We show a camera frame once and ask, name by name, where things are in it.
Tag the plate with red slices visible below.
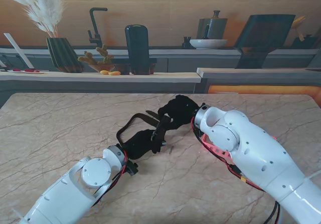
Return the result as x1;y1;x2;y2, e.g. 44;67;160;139
7;68;45;74

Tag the dark blue rounded container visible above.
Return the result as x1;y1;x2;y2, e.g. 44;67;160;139
124;24;150;71

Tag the dark brown woven belt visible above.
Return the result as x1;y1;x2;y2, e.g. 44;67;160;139
116;110;174;147

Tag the grey kitchen counter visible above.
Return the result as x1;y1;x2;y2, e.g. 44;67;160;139
0;44;321;101

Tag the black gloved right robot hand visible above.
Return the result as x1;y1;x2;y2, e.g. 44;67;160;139
157;95;201;132

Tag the red black left arm cable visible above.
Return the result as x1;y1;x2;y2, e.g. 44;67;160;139
91;151;128;207

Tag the white pampas grass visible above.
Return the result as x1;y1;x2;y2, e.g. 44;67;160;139
0;0;65;38

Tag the yellow brown cactus plant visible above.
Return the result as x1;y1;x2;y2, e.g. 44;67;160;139
77;44;116;73

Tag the pink plastic storage basket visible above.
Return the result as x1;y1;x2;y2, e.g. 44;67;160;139
200;133;278;160

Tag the small black holder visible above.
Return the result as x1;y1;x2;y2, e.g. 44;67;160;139
182;36;196;49

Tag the yellow kitchen utensil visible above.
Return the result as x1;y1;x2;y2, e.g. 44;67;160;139
290;15;307;41

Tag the red black arm cable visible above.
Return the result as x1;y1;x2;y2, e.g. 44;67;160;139
191;117;281;224
91;151;128;207

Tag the black kitchen faucet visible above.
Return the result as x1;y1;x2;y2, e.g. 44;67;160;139
87;7;108;48

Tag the dark angled range hood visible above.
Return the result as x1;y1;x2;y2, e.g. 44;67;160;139
234;14;296;69

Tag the grey lidded jar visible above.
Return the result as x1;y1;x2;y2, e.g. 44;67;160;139
196;10;229;40

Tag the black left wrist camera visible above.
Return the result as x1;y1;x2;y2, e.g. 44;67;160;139
126;162;140;176

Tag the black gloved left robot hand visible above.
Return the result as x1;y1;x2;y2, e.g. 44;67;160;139
123;130;168;161

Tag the dark ribbed vase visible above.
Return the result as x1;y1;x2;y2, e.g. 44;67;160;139
46;37;85;73

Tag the dark utensil holder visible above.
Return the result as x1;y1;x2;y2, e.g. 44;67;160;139
292;34;319;49

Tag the white ceramic bowl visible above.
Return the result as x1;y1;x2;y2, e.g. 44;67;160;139
189;39;228;50

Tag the red black right arm cable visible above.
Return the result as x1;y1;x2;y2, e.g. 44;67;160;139
191;117;281;224

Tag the white leaning board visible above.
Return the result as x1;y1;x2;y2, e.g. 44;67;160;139
4;33;35;69

